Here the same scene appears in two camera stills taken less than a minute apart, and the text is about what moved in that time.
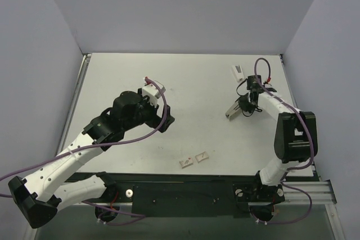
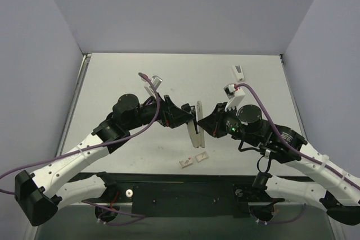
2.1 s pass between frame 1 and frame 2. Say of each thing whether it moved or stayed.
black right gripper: moved
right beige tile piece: stayed
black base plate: stayed
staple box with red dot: stayed
